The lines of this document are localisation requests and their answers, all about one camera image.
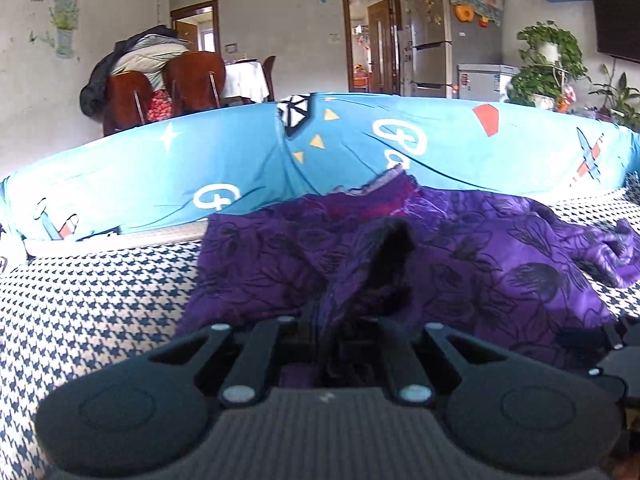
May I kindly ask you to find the silver refrigerator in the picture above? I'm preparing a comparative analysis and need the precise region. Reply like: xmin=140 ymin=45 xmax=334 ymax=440
xmin=405 ymin=0 xmax=504 ymax=98

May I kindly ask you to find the black wall television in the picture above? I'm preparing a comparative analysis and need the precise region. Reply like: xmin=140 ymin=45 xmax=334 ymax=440
xmin=592 ymin=0 xmax=640 ymax=63

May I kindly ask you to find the houndstooth sofa seat cover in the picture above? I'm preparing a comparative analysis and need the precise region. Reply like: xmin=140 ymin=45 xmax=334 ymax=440
xmin=1 ymin=176 xmax=639 ymax=479

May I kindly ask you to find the green potted plant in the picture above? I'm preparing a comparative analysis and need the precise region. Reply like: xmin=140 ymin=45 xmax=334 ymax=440
xmin=506 ymin=21 xmax=590 ymax=113

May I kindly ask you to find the brown wooden chair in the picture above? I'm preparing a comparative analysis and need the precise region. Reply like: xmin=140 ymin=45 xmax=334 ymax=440
xmin=103 ymin=72 xmax=153 ymax=136
xmin=163 ymin=51 xmax=226 ymax=117

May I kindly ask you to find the dark wooden chair behind table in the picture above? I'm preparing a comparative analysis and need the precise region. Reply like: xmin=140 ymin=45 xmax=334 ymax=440
xmin=262 ymin=55 xmax=277 ymax=102

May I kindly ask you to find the small leafy plant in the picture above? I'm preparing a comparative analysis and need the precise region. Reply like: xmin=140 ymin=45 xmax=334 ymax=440
xmin=589 ymin=60 xmax=639 ymax=132

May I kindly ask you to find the brown wooden chair right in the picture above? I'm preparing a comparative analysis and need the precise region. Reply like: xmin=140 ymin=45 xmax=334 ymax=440
xmin=163 ymin=51 xmax=226 ymax=117

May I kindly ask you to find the purple floral red-lined garment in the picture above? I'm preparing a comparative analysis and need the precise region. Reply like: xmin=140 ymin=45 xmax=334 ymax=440
xmin=177 ymin=170 xmax=639 ymax=376

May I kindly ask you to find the white clothed dining table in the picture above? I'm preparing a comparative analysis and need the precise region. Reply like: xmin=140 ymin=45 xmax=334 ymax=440
xmin=222 ymin=61 xmax=270 ymax=103

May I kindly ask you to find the blue cartoon print sofa backrest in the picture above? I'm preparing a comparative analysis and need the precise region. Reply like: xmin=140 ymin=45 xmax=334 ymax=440
xmin=1 ymin=93 xmax=639 ymax=242

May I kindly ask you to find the white chest freezer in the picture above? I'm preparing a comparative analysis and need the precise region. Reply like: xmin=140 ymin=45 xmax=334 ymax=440
xmin=458 ymin=64 xmax=520 ymax=103

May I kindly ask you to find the brown wooden chair left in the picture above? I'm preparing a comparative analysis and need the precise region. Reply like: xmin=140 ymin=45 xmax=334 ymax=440
xmin=103 ymin=72 xmax=153 ymax=136

